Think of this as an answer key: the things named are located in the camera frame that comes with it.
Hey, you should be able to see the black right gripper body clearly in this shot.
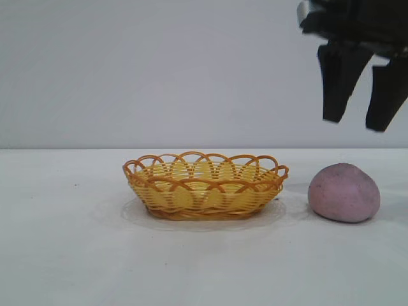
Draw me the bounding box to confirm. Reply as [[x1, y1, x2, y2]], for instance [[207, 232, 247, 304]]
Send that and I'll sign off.
[[298, 0, 408, 66]]

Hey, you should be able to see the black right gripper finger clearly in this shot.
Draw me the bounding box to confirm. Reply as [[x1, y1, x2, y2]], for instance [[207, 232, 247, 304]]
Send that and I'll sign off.
[[365, 58, 408, 133], [317, 40, 381, 124]]

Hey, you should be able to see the yellow woven wicker basket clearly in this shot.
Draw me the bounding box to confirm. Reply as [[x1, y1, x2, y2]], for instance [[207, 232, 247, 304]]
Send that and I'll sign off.
[[122, 150, 290, 222]]

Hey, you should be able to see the clear round plastic doily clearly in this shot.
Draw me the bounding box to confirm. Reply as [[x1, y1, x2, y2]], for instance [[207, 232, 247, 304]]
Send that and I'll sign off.
[[120, 194, 287, 233]]

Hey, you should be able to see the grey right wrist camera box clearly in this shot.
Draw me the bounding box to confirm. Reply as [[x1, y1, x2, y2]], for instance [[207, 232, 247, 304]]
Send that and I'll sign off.
[[296, 0, 312, 27]]

